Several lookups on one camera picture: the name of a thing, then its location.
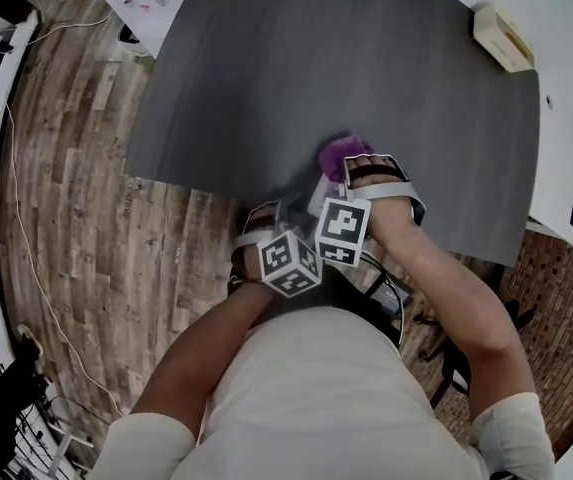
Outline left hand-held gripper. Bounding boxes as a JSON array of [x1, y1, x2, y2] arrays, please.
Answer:
[[229, 195, 324, 300]]

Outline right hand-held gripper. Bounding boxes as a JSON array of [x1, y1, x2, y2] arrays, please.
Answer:
[[314, 153, 428, 269]]

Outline purple cleaning cloth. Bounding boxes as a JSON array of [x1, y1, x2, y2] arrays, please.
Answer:
[[317, 135, 373, 182]]

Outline person's right forearm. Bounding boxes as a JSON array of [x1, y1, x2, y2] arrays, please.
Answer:
[[365, 227, 538, 420]]

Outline person's left forearm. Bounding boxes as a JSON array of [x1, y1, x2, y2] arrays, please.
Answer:
[[130, 278, 276, 443]]

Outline person's right hand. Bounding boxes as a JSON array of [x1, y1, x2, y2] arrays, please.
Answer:
[[344, 153, 422, 245]]

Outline person's left hand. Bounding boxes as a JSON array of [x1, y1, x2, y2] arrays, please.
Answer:
[[246, 201, 283, 230]]

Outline person's black trousers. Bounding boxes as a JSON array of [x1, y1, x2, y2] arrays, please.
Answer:
[[225, 247, 403, 345]]

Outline black device box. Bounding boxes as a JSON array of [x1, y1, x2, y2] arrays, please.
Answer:
[[368, 275, 413, 315]]

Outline person's white shirt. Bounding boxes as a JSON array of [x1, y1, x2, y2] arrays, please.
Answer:
[[95, 305, 558, 480]]

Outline black office chair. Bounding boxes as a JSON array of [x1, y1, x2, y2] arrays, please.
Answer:
[[414, 297, 537, 410]]

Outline cream plastic box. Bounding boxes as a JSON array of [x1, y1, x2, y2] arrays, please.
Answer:
[[469, 2, 538, 75]]

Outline white floor cable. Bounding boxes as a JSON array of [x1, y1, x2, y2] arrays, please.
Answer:
[[3, 7, 128, 418]]

